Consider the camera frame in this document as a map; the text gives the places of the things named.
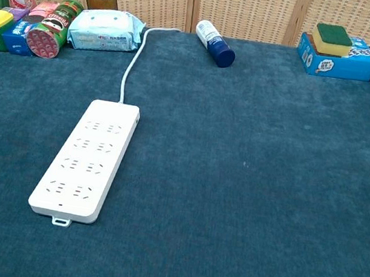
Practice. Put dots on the blue carpet table cover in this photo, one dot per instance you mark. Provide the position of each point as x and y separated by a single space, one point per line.
233 187

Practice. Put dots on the white power strip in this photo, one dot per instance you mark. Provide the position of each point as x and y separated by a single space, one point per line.
90 162

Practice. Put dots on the white and blue spray can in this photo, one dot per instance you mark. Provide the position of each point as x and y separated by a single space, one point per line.
214 43

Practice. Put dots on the wet wipes pack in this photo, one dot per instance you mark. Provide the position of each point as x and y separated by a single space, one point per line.
105 30

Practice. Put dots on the green Pringles can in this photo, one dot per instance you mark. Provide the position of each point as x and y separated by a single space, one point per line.
52 29

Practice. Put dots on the blue cardboard box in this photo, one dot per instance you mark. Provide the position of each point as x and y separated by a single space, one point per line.
339 62

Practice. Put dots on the yellow and green sponge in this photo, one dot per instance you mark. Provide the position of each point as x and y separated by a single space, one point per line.
332 39

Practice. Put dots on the pink snack pack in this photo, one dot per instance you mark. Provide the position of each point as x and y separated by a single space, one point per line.
44 8

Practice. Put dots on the small blue snack box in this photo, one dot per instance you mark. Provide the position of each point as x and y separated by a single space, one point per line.
17 37

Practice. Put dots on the purple snack pack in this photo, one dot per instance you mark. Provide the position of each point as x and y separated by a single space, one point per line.
15 12

